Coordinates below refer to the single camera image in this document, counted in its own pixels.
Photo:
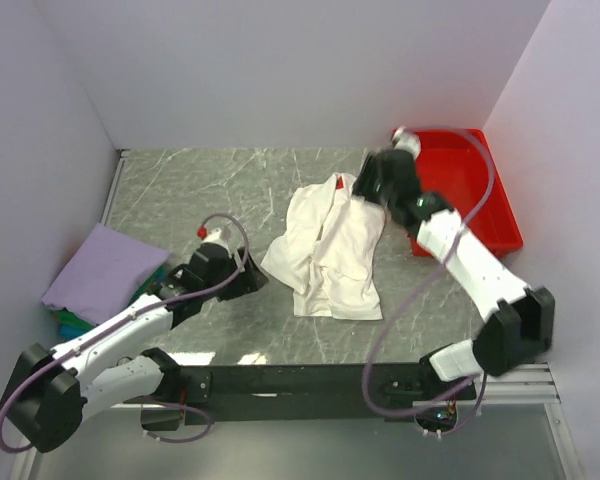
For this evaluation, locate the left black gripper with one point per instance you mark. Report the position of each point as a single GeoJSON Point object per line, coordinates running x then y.
{"type": "Point", "coordinates": [249, 281]}

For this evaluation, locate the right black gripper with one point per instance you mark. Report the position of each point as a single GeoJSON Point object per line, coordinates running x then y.
{"type": "Point", "coordinates": [368, 172]}

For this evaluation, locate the white t-shirt red print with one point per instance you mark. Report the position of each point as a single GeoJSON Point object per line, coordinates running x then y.
{"type": "Point", "coordinates": [325, 255]}

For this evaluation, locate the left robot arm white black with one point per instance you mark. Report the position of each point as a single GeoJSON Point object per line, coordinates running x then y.
{"type": "Point", "coordinates": [51, 392]}

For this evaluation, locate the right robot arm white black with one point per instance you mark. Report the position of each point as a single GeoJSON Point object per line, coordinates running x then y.
{"type": "Point", "coordinates": [518, 319]}

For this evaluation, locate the red plastic bin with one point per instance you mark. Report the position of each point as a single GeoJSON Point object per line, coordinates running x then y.
{"type": "Point", "coordinates": [452, 166]}

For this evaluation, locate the folded lavender t-shirt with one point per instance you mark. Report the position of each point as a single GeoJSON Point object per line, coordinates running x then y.
{"type": "Point", "coordinates": [100, 279]}

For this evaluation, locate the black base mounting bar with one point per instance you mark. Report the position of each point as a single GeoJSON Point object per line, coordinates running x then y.
{"type": "Point", "coordinates": [300, 392]}

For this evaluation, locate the folded green t-shirt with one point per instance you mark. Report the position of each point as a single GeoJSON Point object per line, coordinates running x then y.
{"type": "Point", "coordinates": [66, 317]}

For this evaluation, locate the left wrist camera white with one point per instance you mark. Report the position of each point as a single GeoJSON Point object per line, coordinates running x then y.
{"type": "Point", "coordinates": [217, 236]}

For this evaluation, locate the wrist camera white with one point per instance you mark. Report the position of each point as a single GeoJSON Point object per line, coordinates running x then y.
{"type": "Point", "coordinates": [403, 139]}
{"type": "Point", "coordinates": [217, 236]}

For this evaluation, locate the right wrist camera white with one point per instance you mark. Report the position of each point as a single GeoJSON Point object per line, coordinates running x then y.
{"type": "Point", "coordinates": [403, 139]}

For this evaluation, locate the aluminium rail frame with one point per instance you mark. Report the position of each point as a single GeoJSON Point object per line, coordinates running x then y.
{"type": "Point", "coordinates": [534, 384]}

